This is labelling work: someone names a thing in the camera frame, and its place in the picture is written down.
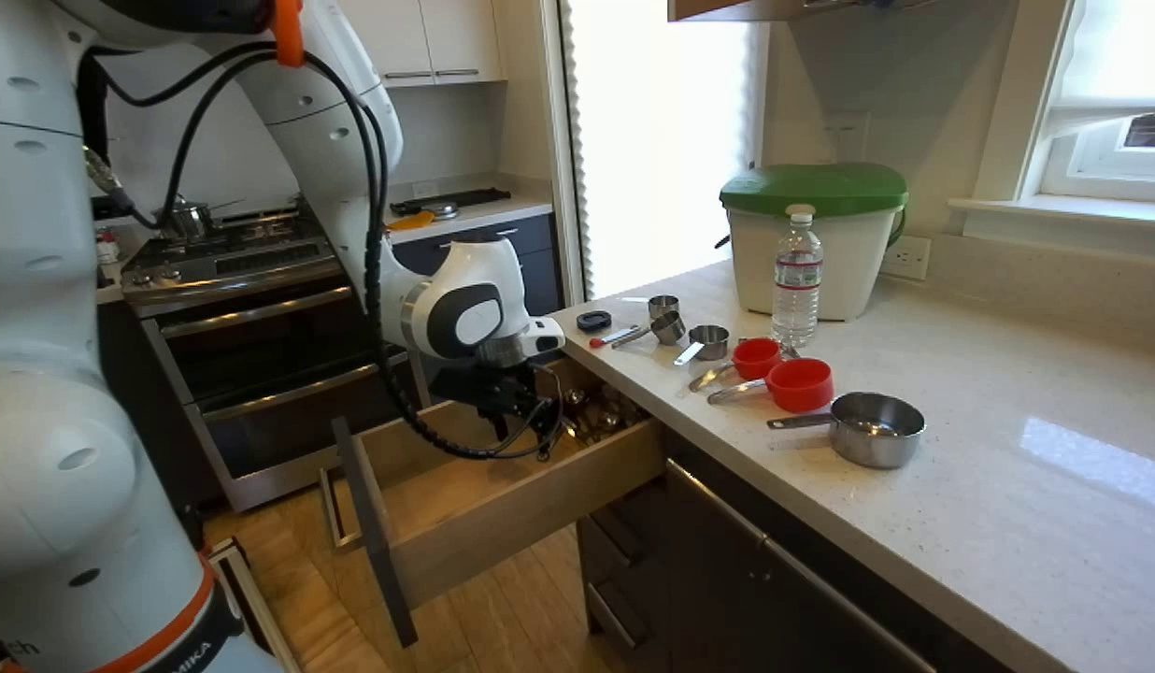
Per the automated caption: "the large red measuring cup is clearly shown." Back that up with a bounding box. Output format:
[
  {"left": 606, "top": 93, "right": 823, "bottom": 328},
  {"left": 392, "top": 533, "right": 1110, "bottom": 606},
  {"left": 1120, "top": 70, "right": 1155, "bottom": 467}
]
[{"left": 703, "top": 355, "right": 837, "bottom": 413}]

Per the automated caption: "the clear plastic water bottle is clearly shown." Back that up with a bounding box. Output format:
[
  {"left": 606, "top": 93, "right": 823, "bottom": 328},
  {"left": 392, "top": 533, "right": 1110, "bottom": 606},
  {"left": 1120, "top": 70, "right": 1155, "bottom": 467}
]
[{"left": 768, "top": 200, "right": 829, "bottom": 351}]

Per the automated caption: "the white wall outlet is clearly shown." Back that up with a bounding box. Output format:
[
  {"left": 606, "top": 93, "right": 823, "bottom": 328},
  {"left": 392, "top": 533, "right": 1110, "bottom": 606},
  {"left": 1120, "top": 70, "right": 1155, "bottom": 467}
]
[{"left": 883, "top": 230, "right": 935, "bottom": 285}]

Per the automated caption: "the steel utensil pile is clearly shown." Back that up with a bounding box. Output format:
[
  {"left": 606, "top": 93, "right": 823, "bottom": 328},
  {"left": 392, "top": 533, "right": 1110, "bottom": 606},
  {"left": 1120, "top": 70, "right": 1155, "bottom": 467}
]
[{"left": 560, "top": 380, "right": 644, "bottom": 441}]

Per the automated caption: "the medium steel measuring cup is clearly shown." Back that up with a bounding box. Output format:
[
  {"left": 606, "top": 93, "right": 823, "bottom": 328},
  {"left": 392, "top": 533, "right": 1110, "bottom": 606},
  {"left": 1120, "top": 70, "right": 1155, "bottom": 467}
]
[{"left": 670, "top": 322, "right": 731, "bottom": 371}]

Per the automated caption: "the orange cable strap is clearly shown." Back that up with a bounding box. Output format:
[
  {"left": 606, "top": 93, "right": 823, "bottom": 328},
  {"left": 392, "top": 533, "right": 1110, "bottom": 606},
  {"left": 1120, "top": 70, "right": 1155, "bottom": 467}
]
[{"left": 267, "top": 0, "right": 306, "bottom": 67}]

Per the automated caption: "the large steel measuring cup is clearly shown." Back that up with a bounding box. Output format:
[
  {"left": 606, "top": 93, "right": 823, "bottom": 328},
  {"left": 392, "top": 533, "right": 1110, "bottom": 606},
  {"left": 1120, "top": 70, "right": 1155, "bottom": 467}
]
[{"left": 761, "top": 390, "right": 928, "bottom": 473}]

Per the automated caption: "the open wooden drawer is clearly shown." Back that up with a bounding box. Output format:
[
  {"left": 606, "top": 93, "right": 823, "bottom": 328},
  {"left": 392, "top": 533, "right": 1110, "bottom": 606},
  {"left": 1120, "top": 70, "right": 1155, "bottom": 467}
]
[{"left": 317, "top": 355, "right": 670, "bottom": 649}]

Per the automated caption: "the white upper cabinet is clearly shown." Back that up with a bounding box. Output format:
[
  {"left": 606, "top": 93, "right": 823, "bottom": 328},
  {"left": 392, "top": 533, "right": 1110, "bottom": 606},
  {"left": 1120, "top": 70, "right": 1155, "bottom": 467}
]
[{"left": 336, "top": 0, "right": 509, "bottom": 88}]

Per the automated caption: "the small steel measuring cup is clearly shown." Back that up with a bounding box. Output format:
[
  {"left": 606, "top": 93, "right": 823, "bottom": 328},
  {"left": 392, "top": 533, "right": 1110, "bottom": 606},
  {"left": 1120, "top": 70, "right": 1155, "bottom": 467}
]
[{"left": 606, "top": 292, "right": 688, "bottom": 351}]

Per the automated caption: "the dark counter base cabinet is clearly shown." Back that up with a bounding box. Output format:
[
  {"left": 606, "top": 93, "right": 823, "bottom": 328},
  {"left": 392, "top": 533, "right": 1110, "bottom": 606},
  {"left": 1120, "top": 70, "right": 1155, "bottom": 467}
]
[{"left": 573, "top": 426, "right": 1015, "bottom": 673}]

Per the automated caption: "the white bin with green lid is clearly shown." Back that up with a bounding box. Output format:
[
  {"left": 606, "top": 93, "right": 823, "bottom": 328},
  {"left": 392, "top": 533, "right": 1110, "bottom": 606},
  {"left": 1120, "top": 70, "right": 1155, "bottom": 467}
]
[{"left": 717, "top": 159, "right": 910, "bottom": 322}]

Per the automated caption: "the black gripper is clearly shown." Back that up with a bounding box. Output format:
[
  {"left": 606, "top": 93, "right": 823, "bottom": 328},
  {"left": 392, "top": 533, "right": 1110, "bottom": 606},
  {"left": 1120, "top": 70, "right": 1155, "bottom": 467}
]
[{"left": 440, "top": 351, "right": 574, "bottom": 464}]

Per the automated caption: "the stainless steel oven range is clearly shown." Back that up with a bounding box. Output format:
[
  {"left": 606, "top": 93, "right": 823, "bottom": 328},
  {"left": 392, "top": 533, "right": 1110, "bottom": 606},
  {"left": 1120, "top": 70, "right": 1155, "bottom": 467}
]
[{"left": 119, "top": 200, "right": 419, "bottom": 515}]

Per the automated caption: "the bright kitchen window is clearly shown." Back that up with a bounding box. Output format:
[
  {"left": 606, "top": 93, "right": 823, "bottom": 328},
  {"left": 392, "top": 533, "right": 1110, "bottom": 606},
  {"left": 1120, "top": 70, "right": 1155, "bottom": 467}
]
[{"left": 1019, "top": 0, "right": 1155, "bottom": 208}]

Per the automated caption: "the glass door with blinds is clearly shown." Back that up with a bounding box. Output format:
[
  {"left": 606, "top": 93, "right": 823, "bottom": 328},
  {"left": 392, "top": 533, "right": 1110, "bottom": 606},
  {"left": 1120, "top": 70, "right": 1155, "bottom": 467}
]
[{"left": 558, "top": 0, "right": 773, "bottom": 301}]

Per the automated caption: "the small red measuring cup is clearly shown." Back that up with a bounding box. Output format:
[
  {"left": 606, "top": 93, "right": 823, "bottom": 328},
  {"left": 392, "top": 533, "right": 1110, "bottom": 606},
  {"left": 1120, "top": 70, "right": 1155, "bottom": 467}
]
[{"left": 685, "top": 331, "right": 789, "bottom": 391}]

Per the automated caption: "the steel kettle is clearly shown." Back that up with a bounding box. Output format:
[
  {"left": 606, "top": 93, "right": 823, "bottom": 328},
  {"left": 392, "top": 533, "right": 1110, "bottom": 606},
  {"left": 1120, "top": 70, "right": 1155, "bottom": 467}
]
[{"left": 158, "top": 196, "right": 214, "bottom": 250}]

